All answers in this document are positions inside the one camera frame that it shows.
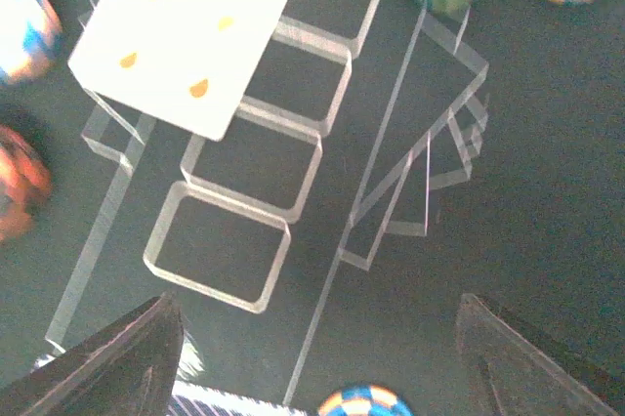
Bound round black poker mat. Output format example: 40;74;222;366
1;0;624;415

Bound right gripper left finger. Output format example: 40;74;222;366
1;293;184;415

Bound dealt card bottom player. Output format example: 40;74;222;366
35;332;307;415

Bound brown chips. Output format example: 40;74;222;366
1;125;52;243

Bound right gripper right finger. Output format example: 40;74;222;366
456;293;620;415

